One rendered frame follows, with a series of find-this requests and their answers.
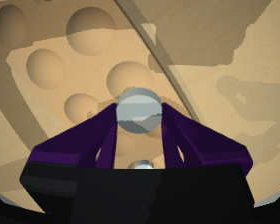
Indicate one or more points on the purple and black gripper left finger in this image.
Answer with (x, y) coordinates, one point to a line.
(80, 144)

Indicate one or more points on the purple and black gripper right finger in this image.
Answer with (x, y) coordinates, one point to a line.
(200, 145)

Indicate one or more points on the white disc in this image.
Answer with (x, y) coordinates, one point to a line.
(143, 164)
(139, 110)

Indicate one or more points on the tan tray with round pockets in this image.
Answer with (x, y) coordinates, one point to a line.
(78, 57)

